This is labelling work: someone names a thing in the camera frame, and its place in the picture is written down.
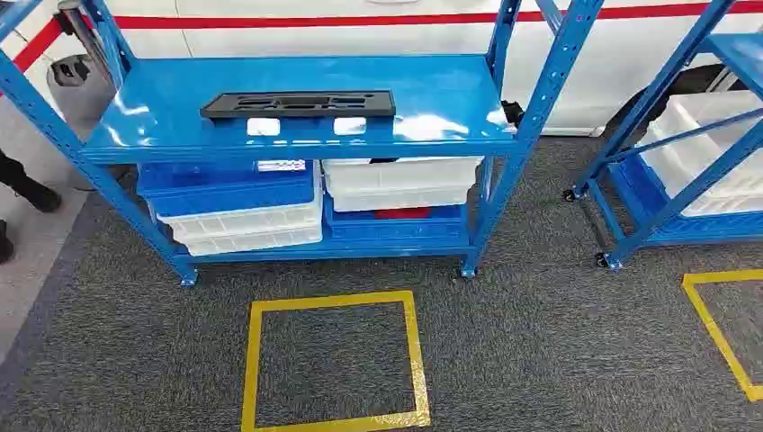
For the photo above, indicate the white car with red stripe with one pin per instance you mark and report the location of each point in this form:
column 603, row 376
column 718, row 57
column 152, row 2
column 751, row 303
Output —
column 357, row 39

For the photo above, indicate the white plastic crate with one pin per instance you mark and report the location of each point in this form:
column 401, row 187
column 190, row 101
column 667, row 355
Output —
column 703, row 161
column 256, row 243
column 399, row 201
column 250, row 222
column 399, row 174

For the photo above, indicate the black plastic frame part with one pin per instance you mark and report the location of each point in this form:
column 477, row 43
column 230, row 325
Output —
column 214, row 109

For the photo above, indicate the blue plastic crate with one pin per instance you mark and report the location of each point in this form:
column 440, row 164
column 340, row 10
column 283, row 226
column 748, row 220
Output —
column 226, row 197
column 393, row 229
column 715, row 229

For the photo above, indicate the yellow tape square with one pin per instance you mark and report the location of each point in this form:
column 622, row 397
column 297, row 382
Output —
column 334, row 298
column 715, row 277

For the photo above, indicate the blue metal shelf rack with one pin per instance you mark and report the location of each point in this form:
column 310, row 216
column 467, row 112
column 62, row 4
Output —
column 650, row 98
column 417, row 89

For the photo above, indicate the person's black shoe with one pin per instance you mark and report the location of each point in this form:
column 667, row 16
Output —
column 36, row 194
column 5, row 244

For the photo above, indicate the black caster wheel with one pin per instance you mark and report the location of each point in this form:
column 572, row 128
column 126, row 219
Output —
column 570, row 195
column 601, row 260

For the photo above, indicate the red item in crate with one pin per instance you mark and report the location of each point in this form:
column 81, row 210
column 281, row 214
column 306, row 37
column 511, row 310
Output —
column 402, row 213

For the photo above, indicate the black car tyre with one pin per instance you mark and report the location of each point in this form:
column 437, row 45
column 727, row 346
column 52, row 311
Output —
column 691, row 80

